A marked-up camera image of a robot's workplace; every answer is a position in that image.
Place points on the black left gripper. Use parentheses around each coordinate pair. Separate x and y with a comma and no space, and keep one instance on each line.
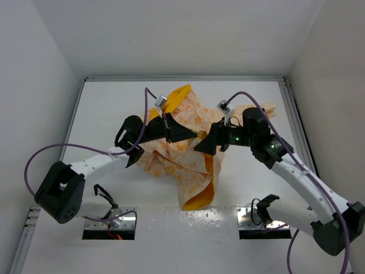
(172,131)

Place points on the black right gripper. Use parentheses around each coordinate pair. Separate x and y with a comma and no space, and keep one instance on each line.
(217,137)

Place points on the orange patterned yellow-lined jacket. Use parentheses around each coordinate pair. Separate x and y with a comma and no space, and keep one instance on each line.
(196,173)

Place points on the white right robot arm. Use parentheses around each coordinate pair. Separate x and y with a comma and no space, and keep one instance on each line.
(331,219)

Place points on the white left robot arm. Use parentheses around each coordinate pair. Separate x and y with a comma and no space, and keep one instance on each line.
(70,190)

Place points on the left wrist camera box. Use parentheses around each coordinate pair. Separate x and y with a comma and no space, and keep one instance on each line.
(160,102)

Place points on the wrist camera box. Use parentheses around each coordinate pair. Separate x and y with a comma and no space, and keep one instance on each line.
(226,108)
(160,102)

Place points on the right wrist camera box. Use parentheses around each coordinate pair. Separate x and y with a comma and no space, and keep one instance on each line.
(226,108)

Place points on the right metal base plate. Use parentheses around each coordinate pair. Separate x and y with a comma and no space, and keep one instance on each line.
(245,223)

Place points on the metal base plate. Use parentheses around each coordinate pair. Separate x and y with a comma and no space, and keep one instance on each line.
(123,220)
(245,223)

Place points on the aluminium frame rail back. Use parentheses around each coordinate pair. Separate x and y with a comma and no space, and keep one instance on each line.
(186,78)

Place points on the aluminium frame rail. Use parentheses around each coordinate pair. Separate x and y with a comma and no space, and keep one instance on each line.
(186,78)
(303,146)

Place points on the aluminium frame rail right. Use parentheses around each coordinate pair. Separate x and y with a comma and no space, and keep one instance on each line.
(303,146)

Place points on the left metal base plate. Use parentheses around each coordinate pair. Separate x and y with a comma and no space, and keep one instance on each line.
(123,220)

